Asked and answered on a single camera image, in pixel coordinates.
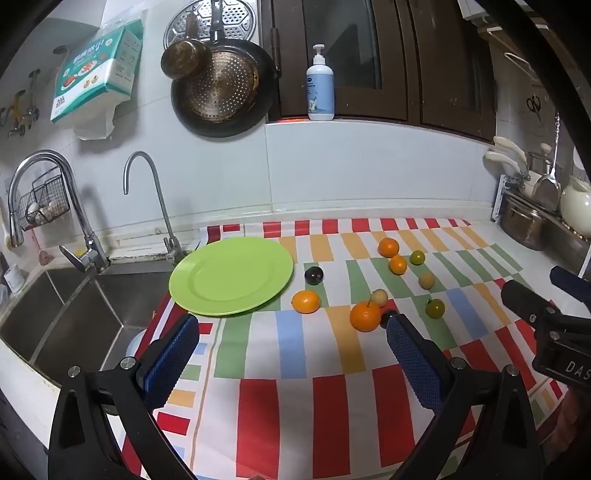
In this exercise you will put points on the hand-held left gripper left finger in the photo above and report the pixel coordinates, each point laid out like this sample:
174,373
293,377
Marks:
170,367

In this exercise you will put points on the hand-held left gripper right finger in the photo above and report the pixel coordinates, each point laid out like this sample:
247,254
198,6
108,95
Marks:
415,364

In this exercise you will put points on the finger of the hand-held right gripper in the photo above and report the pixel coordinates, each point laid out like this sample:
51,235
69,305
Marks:
524,300
570,279

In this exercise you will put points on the green tomato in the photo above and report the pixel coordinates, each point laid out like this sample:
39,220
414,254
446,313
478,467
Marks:
418,257
434,309

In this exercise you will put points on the large orange with stem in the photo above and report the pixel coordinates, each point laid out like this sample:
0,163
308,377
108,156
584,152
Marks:
365,317

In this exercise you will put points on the beige longan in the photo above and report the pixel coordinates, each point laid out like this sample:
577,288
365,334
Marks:
378,297
426,280

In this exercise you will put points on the small round orange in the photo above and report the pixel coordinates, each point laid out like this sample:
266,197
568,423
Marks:
397,265

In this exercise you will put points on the green plate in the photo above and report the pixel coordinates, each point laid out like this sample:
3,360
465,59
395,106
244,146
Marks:
231,277

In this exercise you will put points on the small oval orange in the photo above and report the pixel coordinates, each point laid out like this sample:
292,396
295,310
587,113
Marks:
306,302

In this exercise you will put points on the dark purple plum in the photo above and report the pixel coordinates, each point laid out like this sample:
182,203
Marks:
314,275

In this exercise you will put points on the small dark round fruit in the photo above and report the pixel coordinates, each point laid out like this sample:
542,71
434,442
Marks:
384,319

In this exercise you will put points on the stainless steel pot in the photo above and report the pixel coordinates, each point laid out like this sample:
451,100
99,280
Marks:
521,226

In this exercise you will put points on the white ceramic jug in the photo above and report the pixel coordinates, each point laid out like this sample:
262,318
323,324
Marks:
576,201

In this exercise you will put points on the steel spatula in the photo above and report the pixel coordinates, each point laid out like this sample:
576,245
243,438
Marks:
547,189

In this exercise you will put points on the stainless steel sink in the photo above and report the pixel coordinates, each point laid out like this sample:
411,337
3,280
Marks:
69,318

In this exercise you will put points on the metal dish rack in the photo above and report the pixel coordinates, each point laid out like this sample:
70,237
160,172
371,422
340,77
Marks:
503,189

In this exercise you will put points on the striped colourful tablecloth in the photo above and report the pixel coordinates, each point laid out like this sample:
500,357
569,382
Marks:
277,415

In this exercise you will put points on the slim gooseneck faucet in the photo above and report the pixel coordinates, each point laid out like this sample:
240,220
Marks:
157,194

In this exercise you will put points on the black scissors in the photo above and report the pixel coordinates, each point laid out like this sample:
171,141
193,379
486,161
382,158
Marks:
534,106

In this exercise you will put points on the chrome kitchen faucet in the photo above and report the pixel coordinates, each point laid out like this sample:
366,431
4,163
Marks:
69,184

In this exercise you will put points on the black frying pan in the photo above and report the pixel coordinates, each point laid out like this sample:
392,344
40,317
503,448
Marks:
221,97

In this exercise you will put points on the white pump soap bottle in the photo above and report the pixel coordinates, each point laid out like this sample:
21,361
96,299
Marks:
320,92

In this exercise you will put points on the teal tissue pack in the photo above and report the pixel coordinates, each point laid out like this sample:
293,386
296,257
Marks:
97,69

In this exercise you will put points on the small brass pan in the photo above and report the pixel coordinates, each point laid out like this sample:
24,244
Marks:
184,57

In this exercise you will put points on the perforated steel steamer plate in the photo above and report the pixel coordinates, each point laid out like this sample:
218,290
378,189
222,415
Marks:
240,18

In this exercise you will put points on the dark brown window frame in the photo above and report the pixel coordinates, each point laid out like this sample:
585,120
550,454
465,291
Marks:
401,60

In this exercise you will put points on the wall hooks with utensils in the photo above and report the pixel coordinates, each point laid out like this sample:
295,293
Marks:
21,110

